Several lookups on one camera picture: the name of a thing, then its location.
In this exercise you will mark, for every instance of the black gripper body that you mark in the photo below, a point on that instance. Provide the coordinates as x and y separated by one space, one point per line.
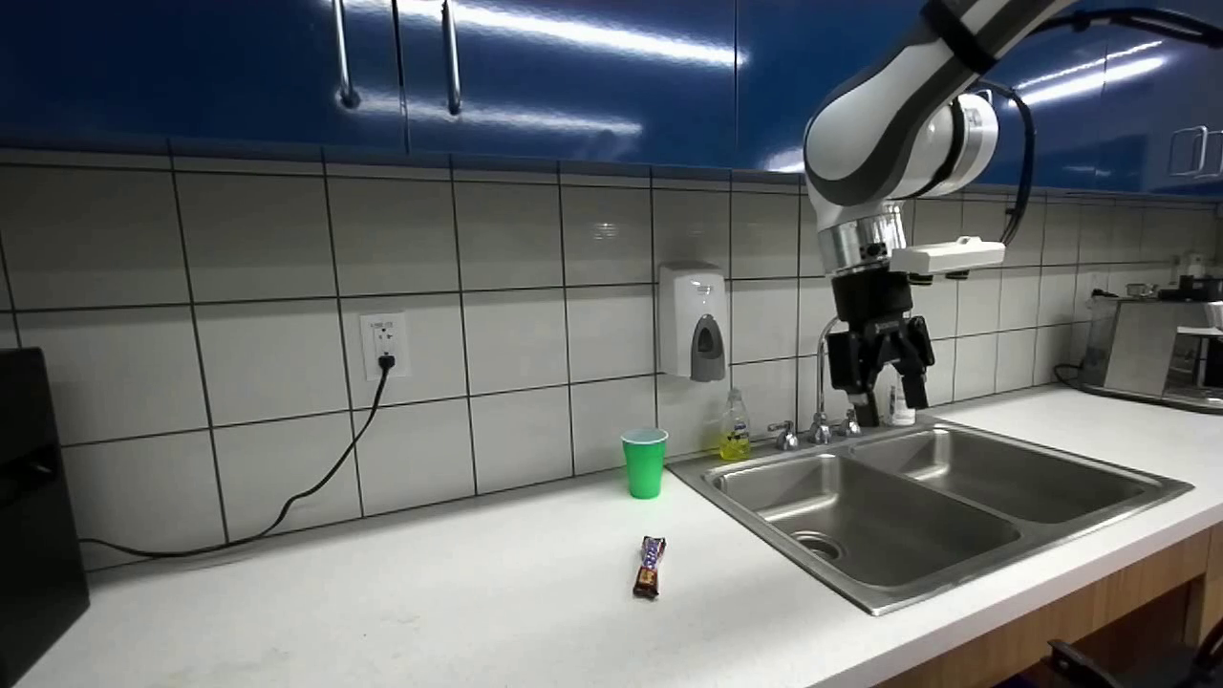
873 301

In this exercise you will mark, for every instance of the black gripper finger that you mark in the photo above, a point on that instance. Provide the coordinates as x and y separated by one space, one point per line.
919 366
845 366

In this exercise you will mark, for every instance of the Snickers candy bar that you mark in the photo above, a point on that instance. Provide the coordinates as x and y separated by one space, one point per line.
652 570

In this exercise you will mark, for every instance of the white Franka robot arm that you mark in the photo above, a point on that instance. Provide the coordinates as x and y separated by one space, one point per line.
890 115

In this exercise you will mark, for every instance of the stainless steel double sink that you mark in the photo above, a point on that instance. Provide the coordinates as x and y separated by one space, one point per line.
890 537

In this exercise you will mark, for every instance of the clear pump soap bottle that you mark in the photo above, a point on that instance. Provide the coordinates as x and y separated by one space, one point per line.
894 410

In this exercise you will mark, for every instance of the chrome faucet knob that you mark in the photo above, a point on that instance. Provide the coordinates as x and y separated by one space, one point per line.
784 438
851 422

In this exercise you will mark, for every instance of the yellow dish soap bottle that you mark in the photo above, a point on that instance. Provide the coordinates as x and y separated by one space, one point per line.
731 442

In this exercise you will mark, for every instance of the green plastic cup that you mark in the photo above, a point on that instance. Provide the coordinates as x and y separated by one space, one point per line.
642 464

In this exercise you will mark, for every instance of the silver coffee machine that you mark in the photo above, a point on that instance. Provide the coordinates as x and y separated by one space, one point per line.
1151 349

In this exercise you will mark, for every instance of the blue cabinet door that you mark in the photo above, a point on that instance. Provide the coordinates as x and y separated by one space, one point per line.
777 77
191 77
575 88

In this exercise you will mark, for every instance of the wooden lower cabinet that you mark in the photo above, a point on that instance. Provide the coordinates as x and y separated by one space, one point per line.
1070 612

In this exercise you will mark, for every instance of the small dark pot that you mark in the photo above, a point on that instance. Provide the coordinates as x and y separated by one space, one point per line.
1202 286

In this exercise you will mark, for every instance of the blue upper cabinets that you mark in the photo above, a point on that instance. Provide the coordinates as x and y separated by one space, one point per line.
1133 126

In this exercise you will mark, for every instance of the black chair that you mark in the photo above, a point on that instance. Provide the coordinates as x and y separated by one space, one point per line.
1121 672

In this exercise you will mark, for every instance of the black countertop appliance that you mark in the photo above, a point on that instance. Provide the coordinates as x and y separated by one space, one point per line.
35 523

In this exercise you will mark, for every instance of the white wall soap dispenser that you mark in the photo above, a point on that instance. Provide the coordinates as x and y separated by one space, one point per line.
689 320

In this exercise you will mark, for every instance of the white wall outlet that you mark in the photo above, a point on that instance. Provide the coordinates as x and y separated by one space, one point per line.
382 339

